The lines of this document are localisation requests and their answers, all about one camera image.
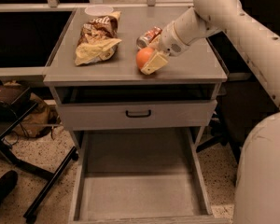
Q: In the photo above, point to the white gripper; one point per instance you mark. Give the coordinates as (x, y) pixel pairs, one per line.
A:
(170, 41)

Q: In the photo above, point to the orange fruit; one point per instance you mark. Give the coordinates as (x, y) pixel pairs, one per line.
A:
(143, 56)

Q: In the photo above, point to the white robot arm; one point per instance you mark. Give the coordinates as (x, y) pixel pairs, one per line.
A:
(257, 193)

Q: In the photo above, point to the closed grey upper drawer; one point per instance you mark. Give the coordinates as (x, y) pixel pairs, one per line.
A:
(78, 117)

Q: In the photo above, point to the grey drawer cabinet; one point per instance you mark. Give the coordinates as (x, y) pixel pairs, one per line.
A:
(195, 76)

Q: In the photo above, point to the open grey lower drawer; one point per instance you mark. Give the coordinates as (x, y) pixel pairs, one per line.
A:
(148, 176)

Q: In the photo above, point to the red soda can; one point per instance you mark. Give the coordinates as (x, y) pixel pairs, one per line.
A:
(147, 37)

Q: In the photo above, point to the brown chip bag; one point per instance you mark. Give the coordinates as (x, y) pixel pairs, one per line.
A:
(98, 40)

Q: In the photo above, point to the black office chair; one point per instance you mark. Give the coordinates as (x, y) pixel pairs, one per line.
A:
(242, 104)

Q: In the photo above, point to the black side table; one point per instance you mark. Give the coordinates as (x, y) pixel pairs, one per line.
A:
(35, 157)

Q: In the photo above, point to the black shoe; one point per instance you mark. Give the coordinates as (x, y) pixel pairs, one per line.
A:
(7, 183)

